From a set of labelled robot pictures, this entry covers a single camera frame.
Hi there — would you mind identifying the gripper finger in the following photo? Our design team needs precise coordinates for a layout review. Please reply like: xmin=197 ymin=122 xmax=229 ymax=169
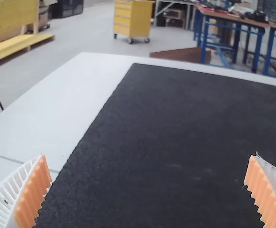
xmin=0 ymin=153 xmax=53 ymax=228
xmin=243 ymin=151 xmax=276 ymax=228

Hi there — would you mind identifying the black mat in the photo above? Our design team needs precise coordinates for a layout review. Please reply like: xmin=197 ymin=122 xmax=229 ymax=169
xmin=34 ymin=63 xmax=276 ymax=228

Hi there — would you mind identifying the pale wooden platform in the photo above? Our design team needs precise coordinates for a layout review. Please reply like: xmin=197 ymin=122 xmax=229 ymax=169
xmin=0 ymin=0 xmax=56 ymax=69

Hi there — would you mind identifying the brown cardboard sheet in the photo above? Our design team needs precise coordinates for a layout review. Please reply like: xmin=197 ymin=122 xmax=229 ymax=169
xmin=149 ymin=47 xmax=212 ymax=65

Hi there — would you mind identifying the yellow drawer cabinet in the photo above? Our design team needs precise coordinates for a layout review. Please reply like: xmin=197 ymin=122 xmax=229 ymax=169
xmin=113 ymin=0 xmax=156 ymax=45

